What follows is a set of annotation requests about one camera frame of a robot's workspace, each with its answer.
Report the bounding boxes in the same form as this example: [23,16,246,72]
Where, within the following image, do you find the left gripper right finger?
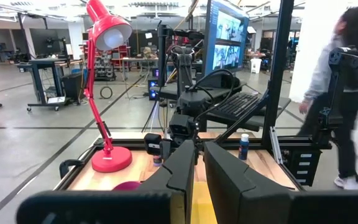
[204,141,292,224]

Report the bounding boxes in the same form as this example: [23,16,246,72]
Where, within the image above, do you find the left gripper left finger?
[137,139,198,224]

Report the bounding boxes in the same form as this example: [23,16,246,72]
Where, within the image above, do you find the small blue paint bottle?
[238,133,250,161]

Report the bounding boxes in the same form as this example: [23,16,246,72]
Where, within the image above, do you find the yellow translucent plastic bin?
[170,181,219,224]

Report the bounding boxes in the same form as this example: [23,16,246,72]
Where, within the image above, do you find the red lamp stand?
[83,0,134,174]

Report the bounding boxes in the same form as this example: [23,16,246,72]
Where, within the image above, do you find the maroon plastic cup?
[112,180,142,192]

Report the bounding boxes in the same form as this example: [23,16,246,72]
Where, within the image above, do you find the computer tower blue lights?
[147,67,161,101]

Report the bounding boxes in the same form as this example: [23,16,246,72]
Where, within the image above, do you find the black keyboard tray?
[152,81,291,133]

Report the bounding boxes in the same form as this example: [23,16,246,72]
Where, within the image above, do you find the black control box white labels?
[286,146,323,187]

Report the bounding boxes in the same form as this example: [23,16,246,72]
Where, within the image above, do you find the black equipment stand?
[156,22,205,90]

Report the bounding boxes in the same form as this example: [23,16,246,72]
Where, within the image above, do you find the black keyboard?
[209,92,261,119]

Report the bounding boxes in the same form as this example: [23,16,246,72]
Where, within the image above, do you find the white round pillar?
[68,21,86,60]

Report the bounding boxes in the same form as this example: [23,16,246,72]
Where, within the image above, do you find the large computer monitor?
[203,0,250,77]

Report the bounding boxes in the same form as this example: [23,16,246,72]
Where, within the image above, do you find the black rolling desk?
[16,57,85,112]

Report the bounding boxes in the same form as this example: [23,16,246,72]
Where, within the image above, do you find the person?
[296,6,358,191]

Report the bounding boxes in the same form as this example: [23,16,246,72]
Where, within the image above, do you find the black robot device blue joints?
[317,45,358,147]

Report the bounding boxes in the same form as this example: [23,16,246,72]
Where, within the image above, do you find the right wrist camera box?
[168,113,198,139]

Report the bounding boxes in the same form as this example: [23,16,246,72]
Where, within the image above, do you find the black frame handle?
[58,159,85,180]

